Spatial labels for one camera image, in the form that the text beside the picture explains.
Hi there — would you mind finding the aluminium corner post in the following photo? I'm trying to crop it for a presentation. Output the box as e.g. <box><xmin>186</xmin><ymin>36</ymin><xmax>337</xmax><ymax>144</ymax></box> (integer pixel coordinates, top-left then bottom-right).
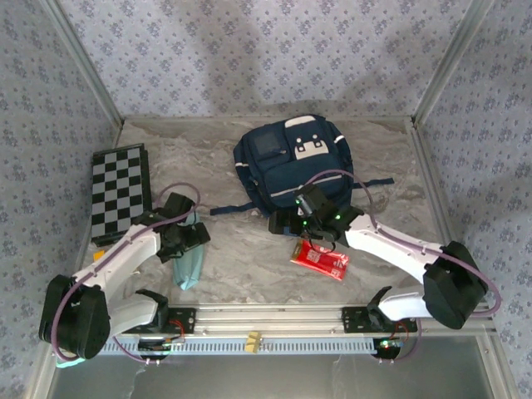
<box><xmin>41</xmin><ymin>0</ymin><xmax>126</xmax><ymax>128</ymax></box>
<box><xmin>413</xmin><ymin>0</ymin><xmax>495</xmax><ymax>128</ymax></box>

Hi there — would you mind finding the teal pencil case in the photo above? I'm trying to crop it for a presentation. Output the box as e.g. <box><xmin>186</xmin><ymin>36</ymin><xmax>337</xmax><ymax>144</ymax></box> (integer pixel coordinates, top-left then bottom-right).
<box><xmin>172</xmin><ymin>211</ymin><xmax>208</xmax><ymax>291</ymax></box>

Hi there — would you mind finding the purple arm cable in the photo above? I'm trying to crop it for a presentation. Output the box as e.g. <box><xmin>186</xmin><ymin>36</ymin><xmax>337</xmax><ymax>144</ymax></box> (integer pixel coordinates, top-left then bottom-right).
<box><xmin>305</xmin><ymin>169</ymin><xmax>503</xmax><ymax>366</ymax></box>
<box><xmin>52</xmin><ymin>182</ymin><xmax>203</xmax><ymax>367</ymax></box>

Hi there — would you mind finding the navy blue backpack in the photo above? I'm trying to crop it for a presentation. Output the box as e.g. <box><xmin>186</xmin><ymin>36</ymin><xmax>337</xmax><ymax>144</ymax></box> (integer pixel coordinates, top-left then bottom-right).
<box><xmin>209</xmin><ymin>115</ymin><xmax>395</xmax><ymax>217</ymax></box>

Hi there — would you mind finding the red packet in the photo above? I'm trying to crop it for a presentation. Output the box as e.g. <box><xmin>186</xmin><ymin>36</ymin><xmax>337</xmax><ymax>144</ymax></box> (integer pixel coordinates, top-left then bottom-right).
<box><xmin>289</xmin><ymin>239</ymin><xmax>350</xmax><ymax>283</ymax></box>

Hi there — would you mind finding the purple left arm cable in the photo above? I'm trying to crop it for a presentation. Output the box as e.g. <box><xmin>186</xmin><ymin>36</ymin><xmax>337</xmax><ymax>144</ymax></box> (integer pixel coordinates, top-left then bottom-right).
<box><xmin>52</xmin><ymin>182</ymin><xmax>203</xmax><ymax>367</ymax></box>

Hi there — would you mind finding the tan wooden block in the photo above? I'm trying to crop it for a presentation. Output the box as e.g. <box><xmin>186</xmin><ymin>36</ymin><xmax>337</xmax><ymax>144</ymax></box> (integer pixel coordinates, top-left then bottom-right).
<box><xmin>244</xmin><ymin>331</ymin><xmax>263</xmax><ymax>354</ymax></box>

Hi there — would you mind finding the aluminium front rail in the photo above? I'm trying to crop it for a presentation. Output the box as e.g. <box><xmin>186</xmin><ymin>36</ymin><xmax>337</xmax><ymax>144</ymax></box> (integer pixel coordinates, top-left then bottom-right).
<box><xmin>44</xmin><ymin>303</ymin><xmax>498</xmax><ymax>337</ymax></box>

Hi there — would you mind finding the steel sheet panel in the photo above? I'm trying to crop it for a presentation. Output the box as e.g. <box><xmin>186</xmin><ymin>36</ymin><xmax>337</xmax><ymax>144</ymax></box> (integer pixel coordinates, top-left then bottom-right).
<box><xmin>41</xmin><ymin>336</ymin><xmax>506</xmax><ymax>399</ymax></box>

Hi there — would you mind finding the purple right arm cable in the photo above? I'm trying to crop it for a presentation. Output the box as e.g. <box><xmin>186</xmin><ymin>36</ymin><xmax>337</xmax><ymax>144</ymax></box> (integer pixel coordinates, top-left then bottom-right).
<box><xmin>305</xmin><ymin>169</ymin><xmax>503</xmax><ymax>366</ymax></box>

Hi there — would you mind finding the black grey chessboard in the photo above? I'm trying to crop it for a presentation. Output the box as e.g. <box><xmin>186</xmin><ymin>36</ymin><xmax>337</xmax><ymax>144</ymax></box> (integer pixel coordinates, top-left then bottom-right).
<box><xmin>91</xmin><ymin>143</ymin><xmax>153</xmax><ymax>246</ymax></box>

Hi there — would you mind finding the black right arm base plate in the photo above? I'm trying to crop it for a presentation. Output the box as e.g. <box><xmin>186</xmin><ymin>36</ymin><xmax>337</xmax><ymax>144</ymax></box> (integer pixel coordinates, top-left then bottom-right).
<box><xmin>341</xmin><ymin>306</ymin><xmax>418</xmax><ymax>333</ymax></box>

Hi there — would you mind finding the aluminium side rail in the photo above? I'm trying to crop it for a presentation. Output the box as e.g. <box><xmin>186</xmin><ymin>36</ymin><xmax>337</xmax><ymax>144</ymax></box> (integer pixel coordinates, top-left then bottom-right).
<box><xmin>409</xmin><ymin>117</ymin><xmax>479</xmax><ymax>303</ymax></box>

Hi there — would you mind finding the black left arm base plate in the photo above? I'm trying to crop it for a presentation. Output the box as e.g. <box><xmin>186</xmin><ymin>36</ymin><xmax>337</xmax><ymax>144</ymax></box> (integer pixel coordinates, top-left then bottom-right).
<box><xmin>136</xmin><ymin>307</ymin><xmax>197</xmax><ymax>335</ymax></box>

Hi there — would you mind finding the grey slotted cable duct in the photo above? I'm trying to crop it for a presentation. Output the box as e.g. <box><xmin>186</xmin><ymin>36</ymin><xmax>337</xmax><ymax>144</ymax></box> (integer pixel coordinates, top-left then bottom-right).
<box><xmin>101</xmin><ymin>337</ymin><xmax>377</xmax><ymax>356</ymax></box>

